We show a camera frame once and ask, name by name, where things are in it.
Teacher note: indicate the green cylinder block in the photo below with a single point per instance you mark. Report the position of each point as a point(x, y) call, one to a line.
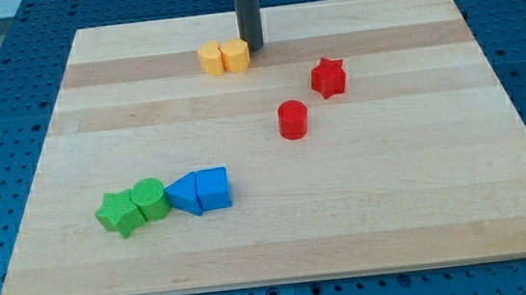
point(150, 197)

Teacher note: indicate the blue triangle block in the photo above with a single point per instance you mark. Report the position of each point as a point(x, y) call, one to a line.
point(182, 194)

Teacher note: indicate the wooden board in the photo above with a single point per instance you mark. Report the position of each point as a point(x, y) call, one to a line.
point(421, 163)

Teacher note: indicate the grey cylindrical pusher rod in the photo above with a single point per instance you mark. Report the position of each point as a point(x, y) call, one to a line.
point(249, 23)

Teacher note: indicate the yellow heart block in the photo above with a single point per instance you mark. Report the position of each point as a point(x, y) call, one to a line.
point(210, 58)

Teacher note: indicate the yellow hexagon block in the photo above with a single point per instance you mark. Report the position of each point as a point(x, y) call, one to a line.
point(235, 55)

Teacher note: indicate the blue cube block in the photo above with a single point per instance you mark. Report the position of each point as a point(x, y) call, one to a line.
point(213, 189)

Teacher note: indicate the red cylinder block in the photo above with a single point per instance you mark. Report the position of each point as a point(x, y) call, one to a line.
point(292, 119)

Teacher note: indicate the red star block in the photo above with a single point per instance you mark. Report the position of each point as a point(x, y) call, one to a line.
point(328, 78)

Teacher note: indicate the green star block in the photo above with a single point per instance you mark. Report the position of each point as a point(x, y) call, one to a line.
point(119, 213)

